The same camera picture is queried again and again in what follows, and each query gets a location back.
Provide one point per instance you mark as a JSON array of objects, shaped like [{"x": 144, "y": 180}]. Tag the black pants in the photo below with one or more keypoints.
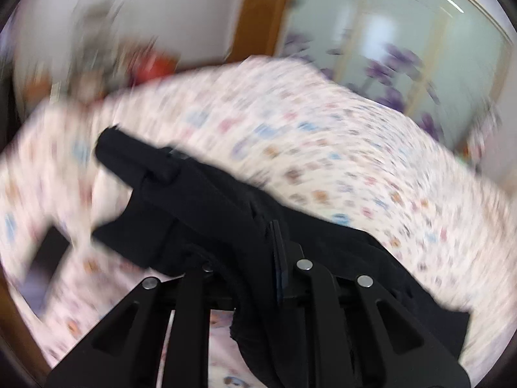
[{"x": 194, "y": 218}]

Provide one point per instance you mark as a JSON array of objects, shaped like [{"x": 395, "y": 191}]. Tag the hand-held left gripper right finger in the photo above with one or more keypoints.
[{"x": 278, "y": 268}]

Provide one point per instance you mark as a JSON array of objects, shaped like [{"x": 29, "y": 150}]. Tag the dark flat device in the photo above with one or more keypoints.
[{"x": 44, "y": 266}]

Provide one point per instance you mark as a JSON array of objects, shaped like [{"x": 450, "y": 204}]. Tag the bed frame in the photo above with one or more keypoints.
[{"x": 18, "y": 323}]

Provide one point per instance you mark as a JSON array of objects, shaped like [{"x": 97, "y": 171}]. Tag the printed fleece blanket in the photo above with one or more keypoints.
[{"x": 323, "y": 149}]

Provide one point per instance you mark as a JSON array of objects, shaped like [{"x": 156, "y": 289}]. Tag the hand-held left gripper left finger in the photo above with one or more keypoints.
[{"x": 193, "y": 295}]

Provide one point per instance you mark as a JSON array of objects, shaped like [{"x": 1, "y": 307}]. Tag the red object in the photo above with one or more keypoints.
[{"x": 155, "y": 68}]

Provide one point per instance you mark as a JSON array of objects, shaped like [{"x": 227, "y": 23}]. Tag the wooden door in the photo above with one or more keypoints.
[{"x": 258, "y": 12}]

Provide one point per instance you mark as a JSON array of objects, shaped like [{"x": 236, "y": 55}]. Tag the wardrobe with flowered glass doors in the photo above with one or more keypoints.
[{"x": 363, "y": 16}]

